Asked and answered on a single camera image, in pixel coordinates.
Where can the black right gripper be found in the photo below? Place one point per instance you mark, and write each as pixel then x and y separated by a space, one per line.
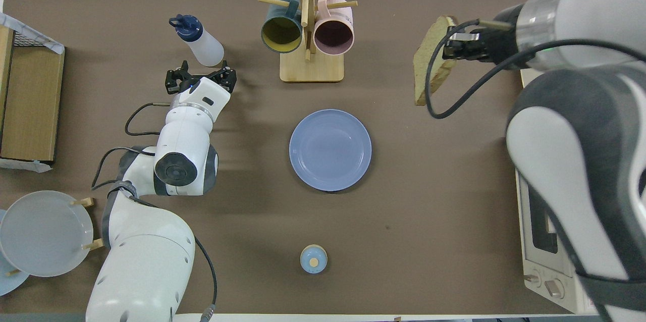
pixel 499 39

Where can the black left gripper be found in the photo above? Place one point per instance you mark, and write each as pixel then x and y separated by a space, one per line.
pixel 194 78

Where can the white squeeze bottle blue cap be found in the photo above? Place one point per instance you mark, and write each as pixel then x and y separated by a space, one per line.
pixel 207 49

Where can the slice of toast bread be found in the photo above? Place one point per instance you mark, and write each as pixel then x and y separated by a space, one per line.
pixel 440 72

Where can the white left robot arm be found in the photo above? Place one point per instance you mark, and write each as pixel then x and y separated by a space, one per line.
pixel 146 261

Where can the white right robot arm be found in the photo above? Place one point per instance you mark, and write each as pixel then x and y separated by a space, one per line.
pixel 545 150

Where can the blue round plate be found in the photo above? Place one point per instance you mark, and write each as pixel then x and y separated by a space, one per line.
pixel 330 150

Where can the pale grey plate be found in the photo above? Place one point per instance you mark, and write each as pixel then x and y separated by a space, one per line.
pixel 45 233

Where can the light blue plate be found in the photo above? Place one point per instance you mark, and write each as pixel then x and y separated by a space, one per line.
pixel 10 284

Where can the dark teal mug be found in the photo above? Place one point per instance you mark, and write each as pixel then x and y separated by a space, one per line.
pixel 281 34

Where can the wooden mug tree stand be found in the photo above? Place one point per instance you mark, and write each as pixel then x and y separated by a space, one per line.
pixel 312 69

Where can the pink mug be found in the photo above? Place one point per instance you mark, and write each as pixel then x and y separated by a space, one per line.
pixel 333 34

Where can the wooden dish rack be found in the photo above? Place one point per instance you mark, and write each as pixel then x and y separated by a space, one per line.
pixel 88 202

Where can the white blue patterned cloth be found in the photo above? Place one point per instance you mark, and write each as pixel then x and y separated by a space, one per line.
pixel 30 34

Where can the brown table mat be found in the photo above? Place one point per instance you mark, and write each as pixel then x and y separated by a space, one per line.
pixel 404 211

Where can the white toaster oven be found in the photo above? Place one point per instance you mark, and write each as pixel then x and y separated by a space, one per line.
pixel 535 266

